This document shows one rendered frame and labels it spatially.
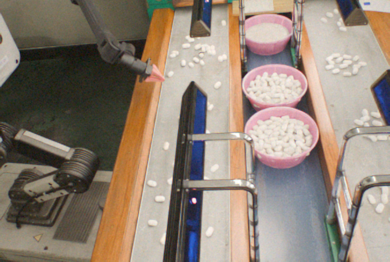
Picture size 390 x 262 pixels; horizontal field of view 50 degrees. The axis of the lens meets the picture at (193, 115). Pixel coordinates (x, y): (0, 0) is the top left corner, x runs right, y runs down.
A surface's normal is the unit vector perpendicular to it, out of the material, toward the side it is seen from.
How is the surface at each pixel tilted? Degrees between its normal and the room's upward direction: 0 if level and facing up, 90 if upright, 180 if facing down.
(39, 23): 90
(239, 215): 0
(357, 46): 0
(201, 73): 0
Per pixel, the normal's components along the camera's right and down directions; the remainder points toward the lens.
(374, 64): -0.11, -0.73
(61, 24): -0.03, 0.68
